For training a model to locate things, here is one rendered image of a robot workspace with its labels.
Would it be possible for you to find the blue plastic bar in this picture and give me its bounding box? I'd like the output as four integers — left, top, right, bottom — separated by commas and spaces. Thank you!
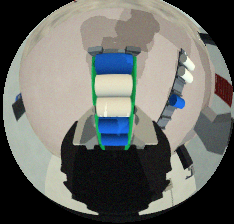
169, 94, 185, 109
95, 53, 133, 75
101, 133, 128, 146
98, 117, 129, 133

